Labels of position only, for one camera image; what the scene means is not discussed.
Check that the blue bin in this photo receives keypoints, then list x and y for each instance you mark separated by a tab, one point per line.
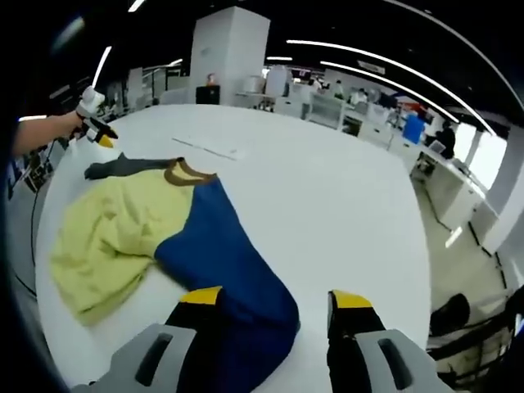
413	129

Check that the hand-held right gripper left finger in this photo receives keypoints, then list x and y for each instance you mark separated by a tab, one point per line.
186	327

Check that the white strip template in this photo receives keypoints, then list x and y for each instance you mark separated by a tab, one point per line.
204	148

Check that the white counter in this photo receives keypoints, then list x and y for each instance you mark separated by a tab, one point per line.
454	184

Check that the yellow blue black garment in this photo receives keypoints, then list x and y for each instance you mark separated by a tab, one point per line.
123	229

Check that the white shelf cabinet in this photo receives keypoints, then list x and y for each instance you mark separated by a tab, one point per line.
327	108

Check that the person's left hand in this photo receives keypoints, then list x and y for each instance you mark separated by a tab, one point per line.
75	123

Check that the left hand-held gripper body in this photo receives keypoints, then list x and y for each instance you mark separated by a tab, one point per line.
91	102

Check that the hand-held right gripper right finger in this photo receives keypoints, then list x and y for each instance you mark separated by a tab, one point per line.
348	348

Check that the white square pillar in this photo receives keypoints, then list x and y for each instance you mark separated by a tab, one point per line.
229	53

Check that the orange item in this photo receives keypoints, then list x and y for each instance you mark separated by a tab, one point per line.
211	79

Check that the black cabinet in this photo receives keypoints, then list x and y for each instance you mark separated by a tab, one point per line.
208	95

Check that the black wheeled frame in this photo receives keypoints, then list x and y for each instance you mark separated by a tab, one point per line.
450	311

